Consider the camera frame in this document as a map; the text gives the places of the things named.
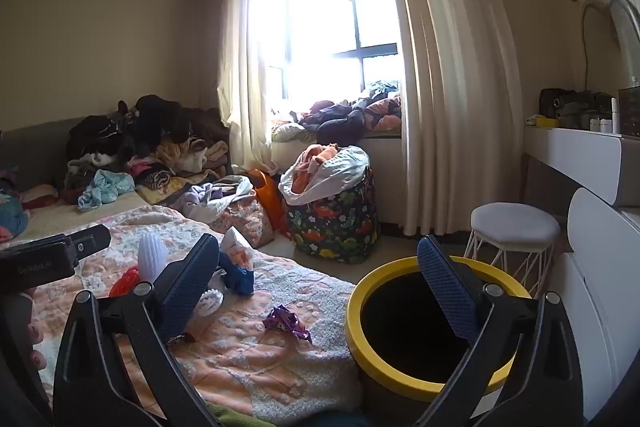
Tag white drawer cabinet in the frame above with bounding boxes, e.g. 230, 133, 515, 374
545, 187, 640, 423

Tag white snack packet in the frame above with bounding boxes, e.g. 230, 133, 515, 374
220, 227, 256, 270

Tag grey headboard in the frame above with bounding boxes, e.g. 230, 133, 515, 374
0, 117, 76, 202

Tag green cloth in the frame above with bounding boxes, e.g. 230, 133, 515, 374
202, 401, 251, 427

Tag orange garment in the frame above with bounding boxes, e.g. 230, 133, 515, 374
292, 144, 341, 192

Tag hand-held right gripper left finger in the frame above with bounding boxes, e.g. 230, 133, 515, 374
52, 233, 223, 427

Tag purple wrapper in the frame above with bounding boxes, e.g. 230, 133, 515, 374
262, 304, 313, 344

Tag white vanity desk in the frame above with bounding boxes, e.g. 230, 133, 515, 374
524, 124, 640, 208

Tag clear cosmetic organiser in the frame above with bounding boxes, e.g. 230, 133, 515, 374
617, 86, 640, 136

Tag silver-framed mirror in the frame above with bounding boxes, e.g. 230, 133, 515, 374
580, 0, 640, 100

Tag blue plastic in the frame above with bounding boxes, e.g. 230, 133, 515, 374
218, 252, 255, 295

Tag teal colourful cloth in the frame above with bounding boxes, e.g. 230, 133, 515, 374
0, 167, 31, 243

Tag person's left hand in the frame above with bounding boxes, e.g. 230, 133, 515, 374
22, 288, 49, 371

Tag heap of clothes on sill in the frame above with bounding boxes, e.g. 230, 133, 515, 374
272, 79, 403, 142

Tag floral fabric bag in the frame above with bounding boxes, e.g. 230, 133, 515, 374
207, 197, 275, 250

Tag orange white fluffy blanket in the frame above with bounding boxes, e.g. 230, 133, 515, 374
0, 205, 363, 427

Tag white wire-legged stool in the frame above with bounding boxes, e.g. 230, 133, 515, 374
464, 203, 562, 300

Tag white ribbed plastic piece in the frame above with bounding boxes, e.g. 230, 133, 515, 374
137, 231, 168, 283

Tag pink cloth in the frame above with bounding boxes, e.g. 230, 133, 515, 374
22, 184, 58, 210

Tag black-framed window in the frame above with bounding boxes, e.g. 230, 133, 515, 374
265, 0, 403, 102

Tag white cloth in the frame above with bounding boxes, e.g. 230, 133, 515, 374
280, 146, 371, 208

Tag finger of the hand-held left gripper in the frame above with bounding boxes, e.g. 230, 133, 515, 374
65, 224, 112, 261

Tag dark toiletry bag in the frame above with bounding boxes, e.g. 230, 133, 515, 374
539, 88, 616, 120

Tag dinosaur print laundry bag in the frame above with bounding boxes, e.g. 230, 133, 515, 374
280, 146, 381, 265

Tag lavender and white clothes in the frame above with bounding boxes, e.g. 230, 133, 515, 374
172, 175, 253, 223

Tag thick cream curtain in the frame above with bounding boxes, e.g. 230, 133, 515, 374
372, 0, 526, 238

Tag light blue garment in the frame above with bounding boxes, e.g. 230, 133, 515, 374
77, 169, 135, 212

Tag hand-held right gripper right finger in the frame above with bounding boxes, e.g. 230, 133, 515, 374
416, 234, 585, 427

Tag pile of clothes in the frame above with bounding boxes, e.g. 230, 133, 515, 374
65, 95, 233, 208

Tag orange bag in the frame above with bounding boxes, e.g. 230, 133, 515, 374
248, 168, 291, 238

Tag red wrapper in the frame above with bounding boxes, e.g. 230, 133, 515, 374
108, 268, 141, 298

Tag yellow-rimmed black trash bin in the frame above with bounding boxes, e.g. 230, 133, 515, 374
345, 255, 532, 418

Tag sheer cream curtain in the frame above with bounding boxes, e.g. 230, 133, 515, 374
217, 0, 291, 175

